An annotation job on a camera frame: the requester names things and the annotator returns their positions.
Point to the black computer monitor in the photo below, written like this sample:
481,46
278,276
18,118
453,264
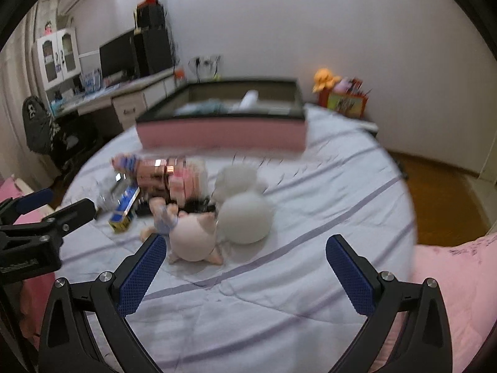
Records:
116,56

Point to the white glass-door cabinet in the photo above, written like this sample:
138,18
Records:
56,58

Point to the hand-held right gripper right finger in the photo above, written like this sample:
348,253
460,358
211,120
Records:
349,279

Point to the blue rectangular box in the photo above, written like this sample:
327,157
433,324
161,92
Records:
124,208

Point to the light blue cloth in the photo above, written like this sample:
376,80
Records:
204,107

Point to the yellow plush toy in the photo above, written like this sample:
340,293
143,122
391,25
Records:
325,79

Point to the clear plastic bag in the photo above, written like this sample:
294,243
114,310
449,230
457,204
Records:
106,194

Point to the pink striped toy package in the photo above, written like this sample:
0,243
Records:
163,175

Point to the black small item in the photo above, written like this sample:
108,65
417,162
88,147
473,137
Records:
200,206

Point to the large black speaker box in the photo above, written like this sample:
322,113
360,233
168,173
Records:
153,52

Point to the small doll figure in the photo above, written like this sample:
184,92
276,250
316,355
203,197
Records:
163,217

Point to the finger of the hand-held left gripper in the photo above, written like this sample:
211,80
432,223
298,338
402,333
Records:
75,211
37,198

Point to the white striped bedsheet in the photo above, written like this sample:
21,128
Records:
295,221

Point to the pink pig toy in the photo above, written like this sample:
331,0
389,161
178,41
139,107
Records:
192,239

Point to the white bottle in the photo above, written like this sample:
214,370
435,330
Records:
248,99

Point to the white fluffy plush toy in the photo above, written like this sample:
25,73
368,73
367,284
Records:
237,180

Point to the black box with gold trim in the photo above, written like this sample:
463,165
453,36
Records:
149,17

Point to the small desk fan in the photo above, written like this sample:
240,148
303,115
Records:
205,66

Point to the pink storage box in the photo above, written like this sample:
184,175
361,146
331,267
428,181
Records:
221,134

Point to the black chair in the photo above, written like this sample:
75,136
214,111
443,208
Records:
73,143

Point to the black patterned backpack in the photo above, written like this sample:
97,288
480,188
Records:
37,124

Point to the white round plush ball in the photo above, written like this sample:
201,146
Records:
244,219

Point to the pink blanket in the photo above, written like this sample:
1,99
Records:
454,279

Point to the red printed box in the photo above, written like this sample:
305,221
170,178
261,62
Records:
345,103

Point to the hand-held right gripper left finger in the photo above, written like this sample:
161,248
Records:
141,276

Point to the white desk with drawers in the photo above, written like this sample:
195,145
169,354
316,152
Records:
132,101

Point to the blue white packets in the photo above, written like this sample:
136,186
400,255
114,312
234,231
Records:
92,79

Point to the pink cloth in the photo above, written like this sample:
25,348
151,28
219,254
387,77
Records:
23,279

